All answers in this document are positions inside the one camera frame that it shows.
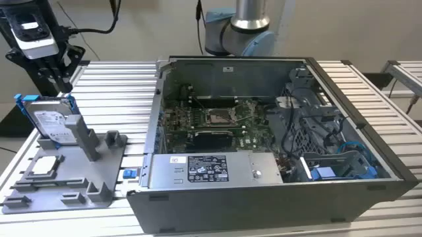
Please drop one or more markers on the white grey wrist camera box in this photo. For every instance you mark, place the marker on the white grey wrist camera box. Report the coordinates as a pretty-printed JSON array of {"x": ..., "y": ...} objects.
[{"x": 37, "y": 48}]

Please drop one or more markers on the grey disk bay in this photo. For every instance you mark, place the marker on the grey disk bay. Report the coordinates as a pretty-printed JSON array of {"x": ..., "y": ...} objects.
[{"x": 332, "y": 160}]

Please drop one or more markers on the black open PC case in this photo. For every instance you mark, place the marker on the black open PC case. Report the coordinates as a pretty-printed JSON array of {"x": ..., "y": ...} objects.
[{"x": 247, "y": 212}]

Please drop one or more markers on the small blue latch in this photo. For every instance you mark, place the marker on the small blue latch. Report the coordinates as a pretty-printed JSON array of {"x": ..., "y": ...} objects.
[{"x": 128, "y": 173}]

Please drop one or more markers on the silver CPU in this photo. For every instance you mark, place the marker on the silver CPU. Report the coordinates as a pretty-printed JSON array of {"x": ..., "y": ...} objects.
[{"x": 42, "y": 165}]

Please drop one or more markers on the silver power supply with label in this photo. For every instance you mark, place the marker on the silver power supply with label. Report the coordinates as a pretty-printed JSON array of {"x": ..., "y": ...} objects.
[{"x": 164, "y": 170}]

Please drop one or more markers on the green motherboard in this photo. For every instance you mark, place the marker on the green motherboard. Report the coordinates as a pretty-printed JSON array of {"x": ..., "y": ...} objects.
[{"x": 253, "y": 133}]

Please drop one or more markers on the CPU socket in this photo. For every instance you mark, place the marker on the CPU socket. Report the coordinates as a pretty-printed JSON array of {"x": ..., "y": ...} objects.
[{"x": 217, "y": 116}]

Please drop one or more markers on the black rectangular board component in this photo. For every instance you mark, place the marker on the black rectangular board component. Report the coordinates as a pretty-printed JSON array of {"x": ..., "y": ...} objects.
[{"x": 211, "y": 140}]

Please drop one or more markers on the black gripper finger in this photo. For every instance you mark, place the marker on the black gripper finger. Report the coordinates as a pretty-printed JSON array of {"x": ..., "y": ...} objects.
[
  {"x": 74, "y": 54},
  {"x": 30, "y": 67}
]

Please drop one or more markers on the grey parts rack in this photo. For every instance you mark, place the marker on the grey parts rack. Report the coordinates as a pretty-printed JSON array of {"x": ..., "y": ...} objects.
[{"x": 65, "y": 177}]

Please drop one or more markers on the grey metal drive cage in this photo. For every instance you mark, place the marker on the grey metal drive cage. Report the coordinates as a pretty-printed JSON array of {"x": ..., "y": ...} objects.
[{"x": 309, "y": 123}]

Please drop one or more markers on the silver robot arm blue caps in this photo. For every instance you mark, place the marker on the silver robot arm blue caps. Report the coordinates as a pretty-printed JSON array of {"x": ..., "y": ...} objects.
[{"x": 243, "y": 22}]

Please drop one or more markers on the hard disk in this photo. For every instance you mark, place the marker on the hard disk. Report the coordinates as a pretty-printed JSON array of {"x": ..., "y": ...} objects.
[{"x": 49, "y": 118}]

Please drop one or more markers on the metal slat side table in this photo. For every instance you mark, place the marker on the metal slat side table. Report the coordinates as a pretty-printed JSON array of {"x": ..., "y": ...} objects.
[{"x": 404, "y": 71}]

